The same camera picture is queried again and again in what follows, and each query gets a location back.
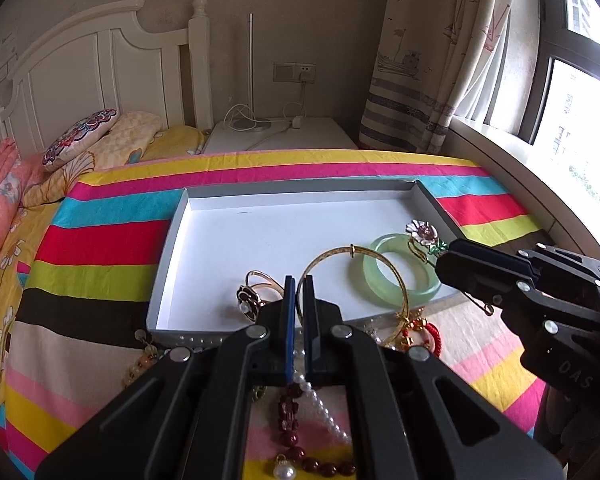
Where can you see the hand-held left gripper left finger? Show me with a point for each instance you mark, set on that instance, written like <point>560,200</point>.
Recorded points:
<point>290,310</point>

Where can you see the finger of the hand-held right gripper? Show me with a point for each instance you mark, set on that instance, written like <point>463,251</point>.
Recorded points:
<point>575,262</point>
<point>480,270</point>

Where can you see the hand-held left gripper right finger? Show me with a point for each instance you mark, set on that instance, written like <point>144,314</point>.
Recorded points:
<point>309,310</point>

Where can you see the thin gold bangle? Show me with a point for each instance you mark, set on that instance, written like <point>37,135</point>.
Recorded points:
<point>330,255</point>

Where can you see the pink flower gold brooch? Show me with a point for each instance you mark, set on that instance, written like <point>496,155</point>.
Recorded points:
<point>422,232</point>

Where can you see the green jade bangle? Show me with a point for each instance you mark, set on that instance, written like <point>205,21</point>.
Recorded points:
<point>370,275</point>

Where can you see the grey cardboard tray box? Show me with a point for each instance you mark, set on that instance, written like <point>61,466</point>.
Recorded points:
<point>260,240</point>

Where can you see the white window sill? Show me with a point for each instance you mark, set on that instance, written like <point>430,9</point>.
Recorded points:
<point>505,160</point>

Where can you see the single pearl pendant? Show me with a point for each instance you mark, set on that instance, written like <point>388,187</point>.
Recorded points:
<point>284,471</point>

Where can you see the white nightstand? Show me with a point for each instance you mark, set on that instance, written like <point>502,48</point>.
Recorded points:
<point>320,135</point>

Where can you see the dark framed window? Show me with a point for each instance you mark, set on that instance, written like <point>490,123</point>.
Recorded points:
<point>545,85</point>

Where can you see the colourful striped cloth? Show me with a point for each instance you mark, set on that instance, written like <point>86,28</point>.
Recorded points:
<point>105,245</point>

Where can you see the boat print curtain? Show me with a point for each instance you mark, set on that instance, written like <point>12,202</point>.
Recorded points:
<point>415,60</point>

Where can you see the beige shell pattern pillow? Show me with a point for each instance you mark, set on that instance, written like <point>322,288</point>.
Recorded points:
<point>125,135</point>

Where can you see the silver desk lamp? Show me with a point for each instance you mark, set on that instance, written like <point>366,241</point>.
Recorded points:
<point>250,60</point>

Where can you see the embroidered floral pillow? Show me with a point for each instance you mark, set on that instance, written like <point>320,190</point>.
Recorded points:
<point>80,135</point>

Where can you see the yellow floral bedsheet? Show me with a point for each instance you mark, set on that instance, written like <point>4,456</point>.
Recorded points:
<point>10,320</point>

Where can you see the pink floral pillow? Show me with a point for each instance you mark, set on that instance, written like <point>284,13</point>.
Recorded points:
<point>0,195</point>

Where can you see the white wooden headboard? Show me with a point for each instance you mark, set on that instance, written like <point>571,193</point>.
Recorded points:
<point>80,60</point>

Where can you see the grey wall socket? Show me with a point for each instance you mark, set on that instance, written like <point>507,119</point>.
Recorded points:
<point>285,72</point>

